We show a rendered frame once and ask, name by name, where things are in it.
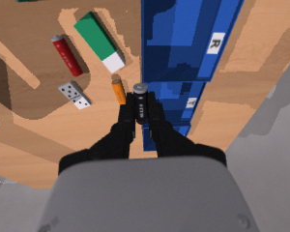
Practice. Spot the black aa battery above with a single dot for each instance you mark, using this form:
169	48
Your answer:
140	94

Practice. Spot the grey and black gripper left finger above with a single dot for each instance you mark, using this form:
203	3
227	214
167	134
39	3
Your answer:
114	146

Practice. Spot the red aa battery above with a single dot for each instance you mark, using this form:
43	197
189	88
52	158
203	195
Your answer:
67	55

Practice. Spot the white domino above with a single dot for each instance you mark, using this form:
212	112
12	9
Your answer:
71	91

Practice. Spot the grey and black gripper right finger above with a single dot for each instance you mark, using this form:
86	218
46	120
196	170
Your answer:
169	142

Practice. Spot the orange battery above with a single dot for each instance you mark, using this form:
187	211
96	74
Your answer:
119	91

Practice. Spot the green and white eraser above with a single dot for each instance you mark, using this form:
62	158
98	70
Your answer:
94	35

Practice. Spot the blue three-compartment bin rack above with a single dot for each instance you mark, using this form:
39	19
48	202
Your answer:
176	63

